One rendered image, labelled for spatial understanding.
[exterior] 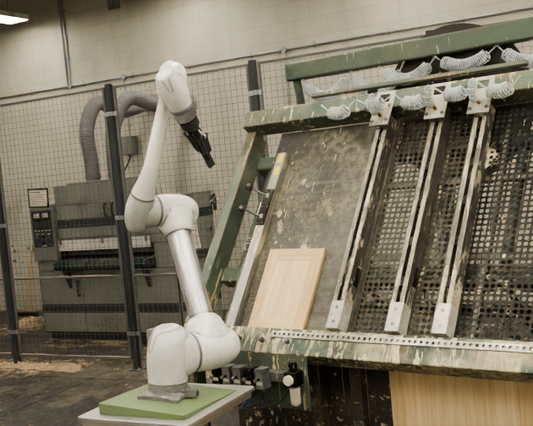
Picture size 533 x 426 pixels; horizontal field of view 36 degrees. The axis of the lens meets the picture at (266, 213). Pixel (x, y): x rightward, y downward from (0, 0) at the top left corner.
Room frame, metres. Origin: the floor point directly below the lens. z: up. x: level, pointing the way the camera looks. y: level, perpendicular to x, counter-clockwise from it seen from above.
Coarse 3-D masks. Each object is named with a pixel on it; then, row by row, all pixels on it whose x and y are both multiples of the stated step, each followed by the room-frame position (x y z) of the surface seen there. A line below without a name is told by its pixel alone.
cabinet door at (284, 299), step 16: (272, 256) 3.90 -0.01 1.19; (288, 256) 3.84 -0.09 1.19; (304, 256) 3.78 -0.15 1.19; (320, 256) 3.73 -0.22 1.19; (272, 272) 3.84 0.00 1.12; (288, 272) 3.79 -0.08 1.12; (304, 272) 3.73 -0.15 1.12; (320, 272) 3.70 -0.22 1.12; (272, 288) 3.79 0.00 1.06; (288, 288) 3.74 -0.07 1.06; (304, 288) 3.68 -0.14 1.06; (256, 304) 3.79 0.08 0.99; (272, 304) 3.74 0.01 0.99; (288, 304) 3.69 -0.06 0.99; (304, 304) 3.63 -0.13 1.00; (256, 320) 3.74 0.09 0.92; (272, 320) 3.68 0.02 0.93; (288, 320) 3.63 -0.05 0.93; (304, 320) 3.58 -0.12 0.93
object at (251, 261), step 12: (288, 156) 4.22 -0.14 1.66; (276, 180) 4.13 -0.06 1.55; (276, 192) 4.11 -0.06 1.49; (264, 228) 4.01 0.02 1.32; (252, 240) 4.00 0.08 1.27; (264, 240) 4.01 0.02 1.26; (252, 252) 3.96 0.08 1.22; (252, 264) 3.92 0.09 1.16; (240, 276) 3.92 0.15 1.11; (252, 276) 3.91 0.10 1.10; (240, 288) 3.87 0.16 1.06; (240, 300) 3.83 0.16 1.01; (240, 312) 3.82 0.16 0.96; (228, 324) 3.80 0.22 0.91
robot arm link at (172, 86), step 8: (160, 72) 3.12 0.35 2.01; (168, 72) 3.10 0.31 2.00; (176, 72) 3.12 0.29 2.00; (160, 80) 3.09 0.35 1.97; (168, 80) 3.08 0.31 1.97; (176, 80) 3.09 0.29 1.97; (184, 80) 3.18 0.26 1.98; (160, 88) 3.10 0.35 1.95; (168, 88) 3.09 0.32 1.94; (176, 88) 3.10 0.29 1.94; (184, 88) 3.13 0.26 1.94; (168, 96) 3.11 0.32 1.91; (176, 96) 3.11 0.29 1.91; (184, 96) 3.13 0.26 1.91; (168, 104) 3.13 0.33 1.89; (176, 104) 3.12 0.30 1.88; (184, 104) 3.14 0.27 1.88; (176, 112) 3.15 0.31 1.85
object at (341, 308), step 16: (384, 112) 3.85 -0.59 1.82; (384, 128) 3.85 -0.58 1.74; (384, 144) 3.81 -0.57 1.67; (384, 160) 3.80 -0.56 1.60; (368, 176) 3.75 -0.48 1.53; (368, 192) 3.70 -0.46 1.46; (368, 208) 3.66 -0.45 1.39; (352, 224) 3.65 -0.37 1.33; (368, 224) 3.65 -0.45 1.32; (352, 240) 3.60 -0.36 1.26; (368, 240) 3.64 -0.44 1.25; (352, 256) 3.55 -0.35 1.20; (352, 272) 3.51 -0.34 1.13; (336, 288) 3.51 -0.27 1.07; (352, 288) 3.51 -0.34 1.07; (336, 304) 3.46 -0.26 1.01; (352, 304) 3.50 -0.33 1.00; (336, 320) 3.42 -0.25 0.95
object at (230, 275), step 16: (464, 144) 3.67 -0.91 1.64; (512, 144) 3.52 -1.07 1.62; (528, 144) 3.48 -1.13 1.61; (272, 160) 4.34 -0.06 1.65; (400, 160) 3.88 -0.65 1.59; (512, 208) 3.37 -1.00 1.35; (224, 272) 4.10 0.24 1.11; (384, 272) 3.54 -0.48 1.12; (496, 272) 3.22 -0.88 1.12; (528, 272) 3.16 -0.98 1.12
